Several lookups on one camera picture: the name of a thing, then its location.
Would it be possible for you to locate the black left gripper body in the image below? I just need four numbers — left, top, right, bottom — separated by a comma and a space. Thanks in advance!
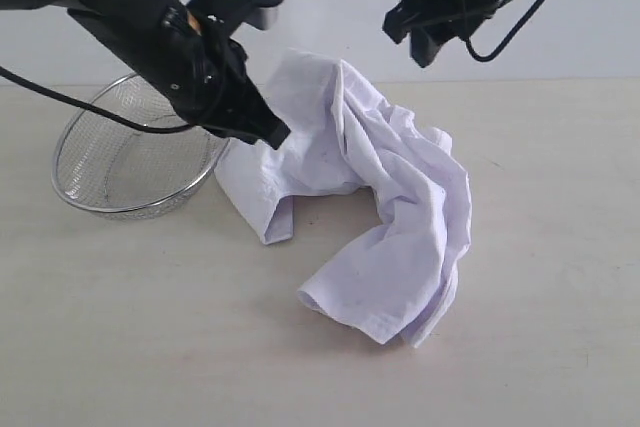
144, 21, 270, 137

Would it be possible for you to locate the white cotton t-shirt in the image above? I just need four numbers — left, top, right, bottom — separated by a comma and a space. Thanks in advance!
215, 50, 472, 347

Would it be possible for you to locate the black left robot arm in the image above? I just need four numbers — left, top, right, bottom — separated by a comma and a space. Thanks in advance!
1, 0, 290, 148

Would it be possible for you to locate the metal mesh basket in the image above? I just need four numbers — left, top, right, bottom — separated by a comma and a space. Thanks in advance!
51, 72, 232, 221

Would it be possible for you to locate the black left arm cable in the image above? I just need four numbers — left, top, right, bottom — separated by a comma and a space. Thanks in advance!
0, 65, 201, 134

